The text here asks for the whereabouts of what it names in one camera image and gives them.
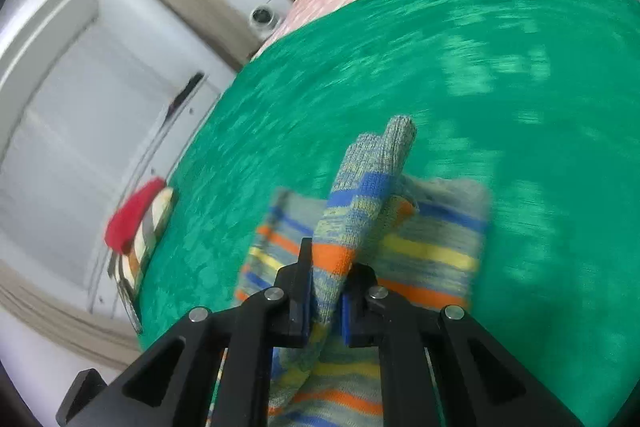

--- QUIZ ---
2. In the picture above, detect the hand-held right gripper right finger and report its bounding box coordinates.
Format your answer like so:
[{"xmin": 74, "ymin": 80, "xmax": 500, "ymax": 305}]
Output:
[{"xmin": 341, "ymin": 263, "xmax": 583, "ymax": 427}]

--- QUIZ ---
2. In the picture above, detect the striped cloth under red item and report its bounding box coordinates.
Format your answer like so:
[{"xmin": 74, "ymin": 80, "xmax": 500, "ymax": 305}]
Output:
[{"xmin": 107, "ymin": 187, "xmax": 176, "ymax": 334}]

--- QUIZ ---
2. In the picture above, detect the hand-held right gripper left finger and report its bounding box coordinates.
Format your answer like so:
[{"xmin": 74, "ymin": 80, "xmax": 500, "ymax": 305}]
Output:
[{"xmin": 57, "ymin": 238, "xmax": 316, "ymax": 427}]

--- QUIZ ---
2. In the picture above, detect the green blanket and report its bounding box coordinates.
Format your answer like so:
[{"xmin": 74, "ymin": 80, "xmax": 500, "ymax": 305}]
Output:
[{"xmin": 135, "ymin": 0, "xmax": 640, "ymax": 427}]

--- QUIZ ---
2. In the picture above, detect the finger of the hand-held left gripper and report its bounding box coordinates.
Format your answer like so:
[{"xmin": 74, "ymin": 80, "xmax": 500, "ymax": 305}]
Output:
[{"xmin": 55, "ymin": 369, "xmax": 109, "ymax": 426}]

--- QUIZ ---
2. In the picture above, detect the white panel door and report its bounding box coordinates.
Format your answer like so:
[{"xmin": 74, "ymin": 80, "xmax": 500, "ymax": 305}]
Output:
[{"xmin": 0, "ymin": 0, "xmax": 236, "ymax": 323}]

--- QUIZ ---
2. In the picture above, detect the striped knit sweater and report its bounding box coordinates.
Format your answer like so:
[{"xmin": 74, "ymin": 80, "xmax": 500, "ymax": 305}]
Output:
[{"xmin": 207, "ymin": 114, "xmax": 493, "ymax": 427}]

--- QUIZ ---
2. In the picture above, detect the beige door frame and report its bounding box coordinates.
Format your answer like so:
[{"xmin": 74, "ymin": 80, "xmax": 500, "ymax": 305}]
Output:
[{"xmin": 0, "ymin": 0, "xmax": 261, "ymax": 370}]

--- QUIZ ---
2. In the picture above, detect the black door handle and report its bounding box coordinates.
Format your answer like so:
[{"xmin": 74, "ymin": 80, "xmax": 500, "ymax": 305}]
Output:
[{"xmin": 167, "ymin": 72, "xmax": 206, "ymax": 118}]

